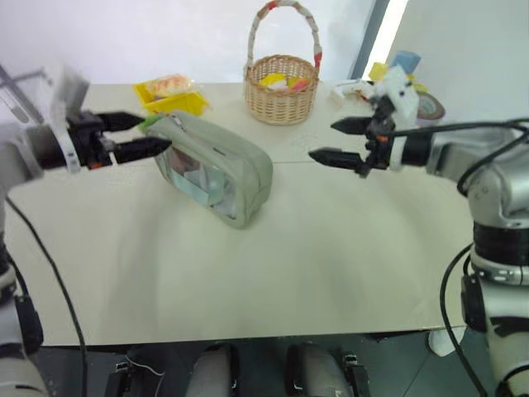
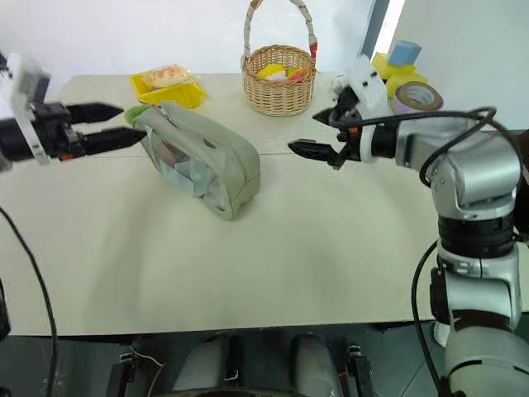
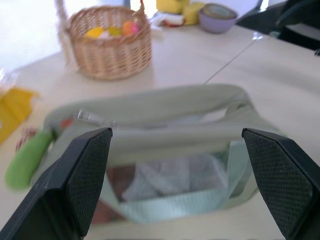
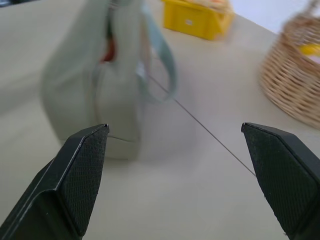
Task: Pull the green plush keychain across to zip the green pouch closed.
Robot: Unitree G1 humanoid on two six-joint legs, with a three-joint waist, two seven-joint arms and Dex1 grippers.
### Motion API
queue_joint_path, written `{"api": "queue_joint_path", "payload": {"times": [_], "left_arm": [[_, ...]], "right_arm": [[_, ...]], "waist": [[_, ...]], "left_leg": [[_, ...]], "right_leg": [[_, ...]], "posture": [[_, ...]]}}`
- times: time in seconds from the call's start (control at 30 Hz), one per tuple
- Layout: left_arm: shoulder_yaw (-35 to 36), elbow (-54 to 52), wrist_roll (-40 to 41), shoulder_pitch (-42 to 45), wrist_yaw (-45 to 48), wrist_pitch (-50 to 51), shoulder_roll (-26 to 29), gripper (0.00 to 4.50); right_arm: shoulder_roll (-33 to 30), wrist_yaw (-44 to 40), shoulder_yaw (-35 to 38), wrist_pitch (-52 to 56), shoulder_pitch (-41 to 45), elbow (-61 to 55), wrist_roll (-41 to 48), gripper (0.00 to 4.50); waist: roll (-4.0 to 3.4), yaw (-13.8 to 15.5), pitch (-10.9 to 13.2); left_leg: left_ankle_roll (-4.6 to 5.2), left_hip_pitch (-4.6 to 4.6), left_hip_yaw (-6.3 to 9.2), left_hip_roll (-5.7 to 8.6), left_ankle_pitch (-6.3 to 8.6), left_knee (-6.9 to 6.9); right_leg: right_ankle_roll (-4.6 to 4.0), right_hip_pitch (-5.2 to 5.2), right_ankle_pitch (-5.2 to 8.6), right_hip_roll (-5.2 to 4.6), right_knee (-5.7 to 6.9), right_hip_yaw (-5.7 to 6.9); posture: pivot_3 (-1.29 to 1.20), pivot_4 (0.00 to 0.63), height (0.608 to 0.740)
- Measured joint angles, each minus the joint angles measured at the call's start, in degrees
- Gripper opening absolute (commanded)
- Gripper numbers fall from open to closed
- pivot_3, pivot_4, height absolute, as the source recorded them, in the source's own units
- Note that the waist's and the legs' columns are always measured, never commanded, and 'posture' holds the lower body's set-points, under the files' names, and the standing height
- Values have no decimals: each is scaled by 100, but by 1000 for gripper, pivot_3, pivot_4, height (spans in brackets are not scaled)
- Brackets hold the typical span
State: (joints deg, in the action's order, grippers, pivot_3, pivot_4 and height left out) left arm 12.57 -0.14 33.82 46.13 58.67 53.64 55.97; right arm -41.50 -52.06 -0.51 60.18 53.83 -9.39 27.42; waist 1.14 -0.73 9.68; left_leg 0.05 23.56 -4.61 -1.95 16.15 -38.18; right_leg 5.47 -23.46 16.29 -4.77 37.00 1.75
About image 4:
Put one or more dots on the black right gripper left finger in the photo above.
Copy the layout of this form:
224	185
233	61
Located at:
62	185

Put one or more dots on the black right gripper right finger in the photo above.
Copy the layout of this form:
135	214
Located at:
285	180

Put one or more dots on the pale green fabric bag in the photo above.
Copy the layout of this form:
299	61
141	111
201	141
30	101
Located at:
100	75

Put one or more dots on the woven wicker basket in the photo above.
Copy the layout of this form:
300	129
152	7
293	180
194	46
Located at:
290	72

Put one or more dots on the yellow item in basket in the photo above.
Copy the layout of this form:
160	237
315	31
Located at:
311	48

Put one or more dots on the yellow plastic bin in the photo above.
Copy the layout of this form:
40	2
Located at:
197	18

